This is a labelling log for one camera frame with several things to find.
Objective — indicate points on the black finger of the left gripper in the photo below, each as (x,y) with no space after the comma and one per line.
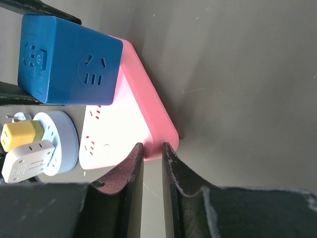
(36,7)
(11,95)

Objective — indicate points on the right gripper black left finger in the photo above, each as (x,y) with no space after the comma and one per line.
(109,207)

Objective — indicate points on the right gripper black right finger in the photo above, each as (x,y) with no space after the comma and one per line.
(195,208)

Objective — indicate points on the yellow plug adapter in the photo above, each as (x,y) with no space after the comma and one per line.
(19,133)

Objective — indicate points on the blue cube plug adapter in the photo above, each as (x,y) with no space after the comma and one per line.
(64,63)

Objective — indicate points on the light blue round socket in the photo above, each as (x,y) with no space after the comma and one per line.
(61,132)

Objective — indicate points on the white square charger plug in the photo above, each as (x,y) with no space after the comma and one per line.
(27,161)

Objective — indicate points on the pink triangular power strip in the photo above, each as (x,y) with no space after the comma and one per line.
(136,115)

